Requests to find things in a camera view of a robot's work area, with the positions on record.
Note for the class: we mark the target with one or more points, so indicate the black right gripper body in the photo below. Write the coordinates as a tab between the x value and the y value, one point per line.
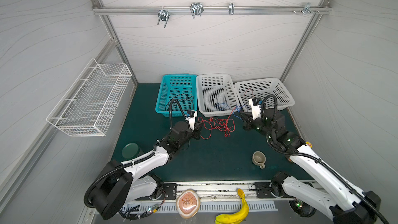
249	121

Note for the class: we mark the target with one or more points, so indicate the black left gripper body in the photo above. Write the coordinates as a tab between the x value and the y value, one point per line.
194	133

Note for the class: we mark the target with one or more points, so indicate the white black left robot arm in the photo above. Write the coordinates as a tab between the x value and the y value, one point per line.
119	182

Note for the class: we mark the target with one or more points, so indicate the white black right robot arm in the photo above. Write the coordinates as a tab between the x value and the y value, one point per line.
340	200

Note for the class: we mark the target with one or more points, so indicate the olive ceramic cup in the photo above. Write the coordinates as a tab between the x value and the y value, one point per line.
259	159

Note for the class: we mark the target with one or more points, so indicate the white perforated basket right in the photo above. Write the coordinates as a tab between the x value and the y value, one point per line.
261	88

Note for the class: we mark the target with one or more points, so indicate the white perforated basket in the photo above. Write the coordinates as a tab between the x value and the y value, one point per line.
261	88
216	95

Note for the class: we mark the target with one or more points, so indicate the white perforated basket middle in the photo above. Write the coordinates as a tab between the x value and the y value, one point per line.
216	95

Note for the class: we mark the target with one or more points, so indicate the teal perforated basket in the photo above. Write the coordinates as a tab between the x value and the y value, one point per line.
182	87

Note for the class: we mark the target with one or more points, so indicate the round wooden toy face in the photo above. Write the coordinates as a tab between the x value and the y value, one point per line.
188	204

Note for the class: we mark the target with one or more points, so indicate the metal clamp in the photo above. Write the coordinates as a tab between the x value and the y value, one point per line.
163	16
231	9
306	10
196	9

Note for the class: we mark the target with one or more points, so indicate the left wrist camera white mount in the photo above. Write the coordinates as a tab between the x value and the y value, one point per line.
190	118

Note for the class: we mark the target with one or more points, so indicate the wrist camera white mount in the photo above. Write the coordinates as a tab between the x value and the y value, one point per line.
256	109
190	118

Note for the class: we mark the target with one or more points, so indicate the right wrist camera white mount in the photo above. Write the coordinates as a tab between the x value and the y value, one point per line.
256	109

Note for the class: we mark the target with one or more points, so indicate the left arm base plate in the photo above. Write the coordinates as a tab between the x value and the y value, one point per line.
165	192

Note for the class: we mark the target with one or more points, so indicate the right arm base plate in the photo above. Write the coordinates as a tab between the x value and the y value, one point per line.
268	190

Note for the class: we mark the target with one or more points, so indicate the white wire wall basket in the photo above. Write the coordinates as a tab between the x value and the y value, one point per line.
89	105

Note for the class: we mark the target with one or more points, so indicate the aluminium overhead rail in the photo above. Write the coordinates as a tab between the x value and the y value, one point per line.
208	10

